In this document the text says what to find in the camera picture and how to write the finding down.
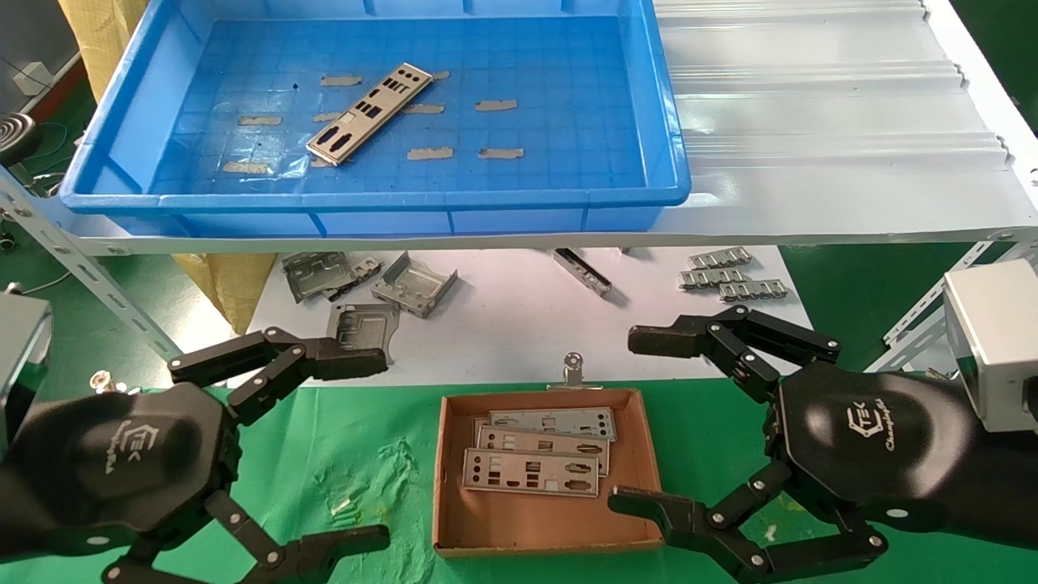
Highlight white perforated steel post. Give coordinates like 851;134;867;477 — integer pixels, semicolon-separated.
0;166;186;363
882;230;1038;372

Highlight brown cardboard box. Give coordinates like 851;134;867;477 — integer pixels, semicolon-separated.
431;388;665;559

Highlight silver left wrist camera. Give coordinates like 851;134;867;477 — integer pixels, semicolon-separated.
0;292;54;445

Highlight long narrow metal bracket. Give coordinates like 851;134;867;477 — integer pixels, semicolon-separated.
553;248;612;295

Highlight flat grey metal plate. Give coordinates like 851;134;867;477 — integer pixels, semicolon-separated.
326;303;401;367

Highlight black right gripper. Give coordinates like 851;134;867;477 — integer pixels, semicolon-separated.
607;305;1038;584

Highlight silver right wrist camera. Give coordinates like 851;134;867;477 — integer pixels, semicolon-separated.
942;258;1038;434

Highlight yellow woven bag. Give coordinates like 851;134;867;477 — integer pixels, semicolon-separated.
55;0;277;336

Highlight white plastic block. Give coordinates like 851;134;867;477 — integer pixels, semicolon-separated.
11;62;54;92

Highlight white corrugated shelf board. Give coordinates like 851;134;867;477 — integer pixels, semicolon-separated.
49;0;1038;259

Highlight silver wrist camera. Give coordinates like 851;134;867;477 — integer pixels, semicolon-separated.
0;292;54;445
942;258;1038;434

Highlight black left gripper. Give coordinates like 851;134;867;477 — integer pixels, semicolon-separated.
0;383;392;584

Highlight blue plastic tray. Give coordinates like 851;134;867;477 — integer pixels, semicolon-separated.
59;0;692;237

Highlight grey metal tray bracket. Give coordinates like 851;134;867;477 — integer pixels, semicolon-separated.
371;251;460;320

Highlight small slotted metal strip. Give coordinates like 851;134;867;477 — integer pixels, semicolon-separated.
688;247;753;270
679;268;748;290
718;278;791;303

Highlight green table cloth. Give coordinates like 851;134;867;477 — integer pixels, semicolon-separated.
0;381;1038;584

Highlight folded grey metal bracket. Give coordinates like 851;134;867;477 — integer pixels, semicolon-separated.
281;252;359;304

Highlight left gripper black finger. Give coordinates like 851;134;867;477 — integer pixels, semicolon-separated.
169;326;391;426

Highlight black round coil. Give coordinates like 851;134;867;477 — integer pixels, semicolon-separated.
0;112;38;165

